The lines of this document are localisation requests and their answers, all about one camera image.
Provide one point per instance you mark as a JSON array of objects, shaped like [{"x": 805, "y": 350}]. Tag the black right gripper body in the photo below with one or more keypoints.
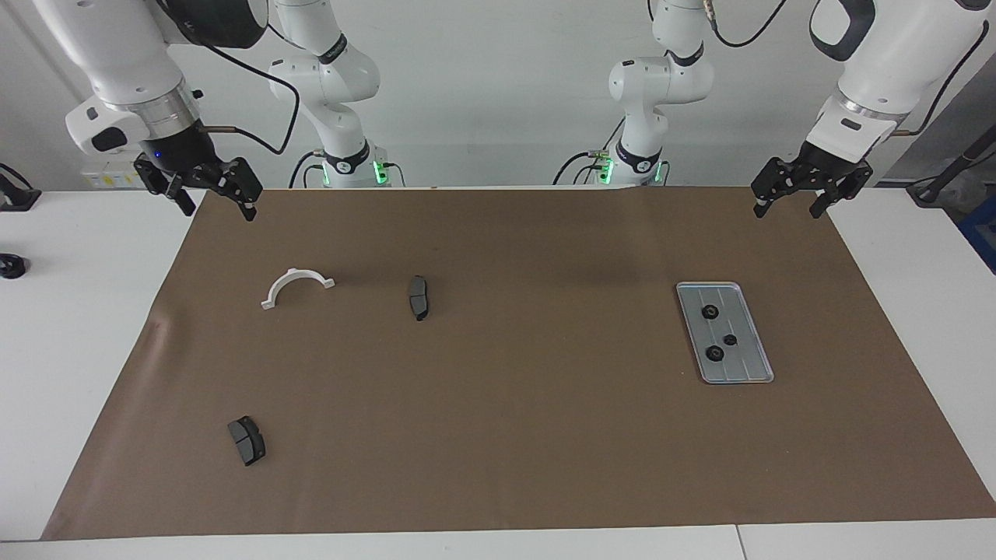
[{"x": 187, "y": 155}]

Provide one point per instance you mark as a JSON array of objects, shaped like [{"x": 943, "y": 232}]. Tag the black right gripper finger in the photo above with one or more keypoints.
[
  {"x": 159, "y": 179},
  {"x": 240, "y": 185}
]

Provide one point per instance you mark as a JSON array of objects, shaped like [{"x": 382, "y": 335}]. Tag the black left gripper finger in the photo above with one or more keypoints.
[
  {"x": 844, "y": 187},
  {"x": 773, "y": 183}
]

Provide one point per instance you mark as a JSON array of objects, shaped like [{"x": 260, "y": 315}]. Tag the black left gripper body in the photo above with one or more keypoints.
[{"x": 821, "y": 171}]

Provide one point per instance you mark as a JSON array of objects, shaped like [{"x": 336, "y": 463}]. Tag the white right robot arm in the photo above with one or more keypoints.
[{"x": 124, "y": 62}]

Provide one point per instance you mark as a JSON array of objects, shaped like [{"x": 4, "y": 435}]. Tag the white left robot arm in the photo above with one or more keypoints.
[{"x": 895, "y": 70}]

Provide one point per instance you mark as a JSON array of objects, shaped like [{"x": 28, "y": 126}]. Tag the silver metal tray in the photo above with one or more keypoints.
[{"x": 747, "y": 365}]

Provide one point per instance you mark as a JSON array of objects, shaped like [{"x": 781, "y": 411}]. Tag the black stand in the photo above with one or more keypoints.
[{"x": 957, "y": 165}]

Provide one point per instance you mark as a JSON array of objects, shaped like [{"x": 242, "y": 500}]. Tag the blue crate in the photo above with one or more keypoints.
[{"x": 982, "y": 233}]

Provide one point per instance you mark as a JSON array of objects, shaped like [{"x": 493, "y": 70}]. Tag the small black knob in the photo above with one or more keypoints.
[{"x": 11, "y": 267}]

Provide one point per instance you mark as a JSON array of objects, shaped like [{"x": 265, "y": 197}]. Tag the dark grey brake pad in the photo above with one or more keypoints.
[
  {"x": 419, "y": 299},
  {"x": 247, "y": 441}
]

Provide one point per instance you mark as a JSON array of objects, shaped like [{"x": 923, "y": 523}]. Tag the brown table mat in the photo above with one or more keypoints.
[{"x": 506, "y": 435}]

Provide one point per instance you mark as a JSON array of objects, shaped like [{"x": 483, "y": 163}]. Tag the white wall socket box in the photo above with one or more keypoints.
[{"x": 120, "y": 171}]

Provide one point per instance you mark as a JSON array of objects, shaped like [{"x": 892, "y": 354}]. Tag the white semicircular bracket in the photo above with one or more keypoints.
[{"x": 294, "y": 273}]

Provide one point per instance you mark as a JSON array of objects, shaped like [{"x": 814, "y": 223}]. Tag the black clamp mount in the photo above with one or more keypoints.
[{"x": 19, "y": 201}]

